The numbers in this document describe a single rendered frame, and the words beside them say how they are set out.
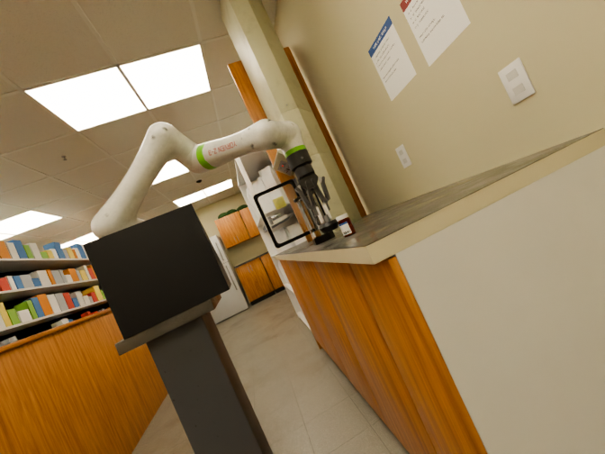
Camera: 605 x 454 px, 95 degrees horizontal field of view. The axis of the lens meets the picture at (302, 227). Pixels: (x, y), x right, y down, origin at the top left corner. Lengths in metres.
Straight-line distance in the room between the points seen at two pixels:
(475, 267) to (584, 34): 0.64
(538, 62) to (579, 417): 0.88
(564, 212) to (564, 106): 0.35
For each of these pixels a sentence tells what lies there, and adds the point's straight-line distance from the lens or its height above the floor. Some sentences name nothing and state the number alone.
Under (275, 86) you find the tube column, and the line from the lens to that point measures 1.85.
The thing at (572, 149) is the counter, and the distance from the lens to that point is 0.93.
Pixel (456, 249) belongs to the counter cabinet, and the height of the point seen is 0.85.
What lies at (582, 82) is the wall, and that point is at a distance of 1.07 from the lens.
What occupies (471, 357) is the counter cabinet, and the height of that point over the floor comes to 0.65.
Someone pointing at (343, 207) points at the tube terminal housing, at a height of 1.05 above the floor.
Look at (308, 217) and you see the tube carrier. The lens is 1.22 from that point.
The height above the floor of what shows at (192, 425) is 0.57.
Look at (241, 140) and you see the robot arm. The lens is 1.10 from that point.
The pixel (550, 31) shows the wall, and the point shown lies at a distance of 1.10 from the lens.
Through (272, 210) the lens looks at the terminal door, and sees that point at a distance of 1.91.
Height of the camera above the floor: 1.01
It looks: 1 degrees up
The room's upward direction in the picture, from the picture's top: 25 degrees counter-clockwise
